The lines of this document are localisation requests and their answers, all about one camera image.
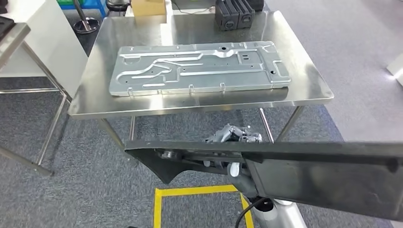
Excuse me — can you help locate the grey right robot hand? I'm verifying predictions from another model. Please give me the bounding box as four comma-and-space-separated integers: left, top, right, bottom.
201, 123, 263, 198

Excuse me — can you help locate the black plastic panel part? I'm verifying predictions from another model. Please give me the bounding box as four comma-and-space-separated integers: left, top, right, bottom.
124, 140, 403, 221

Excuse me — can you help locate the stainless steel workbench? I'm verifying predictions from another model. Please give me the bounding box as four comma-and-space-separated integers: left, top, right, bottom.
67, 9, 335, 152

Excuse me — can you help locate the stamped grey metal plate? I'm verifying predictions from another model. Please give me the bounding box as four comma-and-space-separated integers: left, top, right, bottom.
108, 41, 292, 97

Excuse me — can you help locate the black ribbed box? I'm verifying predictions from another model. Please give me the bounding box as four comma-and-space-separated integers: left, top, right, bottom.
215, 0, 240, 31
234, 0, 256, 29

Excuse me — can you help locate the white counter with light strips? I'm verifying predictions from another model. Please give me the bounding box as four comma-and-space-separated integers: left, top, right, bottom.
386, 61, 403, 87

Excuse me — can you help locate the cardboard box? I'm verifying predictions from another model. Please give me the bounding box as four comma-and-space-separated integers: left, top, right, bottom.
130, 0, 167, 18

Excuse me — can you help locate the barrier stanchion with round base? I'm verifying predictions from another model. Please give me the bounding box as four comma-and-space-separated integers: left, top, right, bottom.
72, 0, 100, 34

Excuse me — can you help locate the white cabinet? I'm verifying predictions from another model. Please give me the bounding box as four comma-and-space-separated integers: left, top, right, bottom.
0, 0, 89, 98

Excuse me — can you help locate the thick black cable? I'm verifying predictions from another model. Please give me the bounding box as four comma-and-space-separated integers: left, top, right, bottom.
234, 196, 268, 228

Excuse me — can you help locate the blue metal frame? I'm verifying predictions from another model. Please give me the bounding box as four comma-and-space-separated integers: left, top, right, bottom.
57, 0, 108, 18

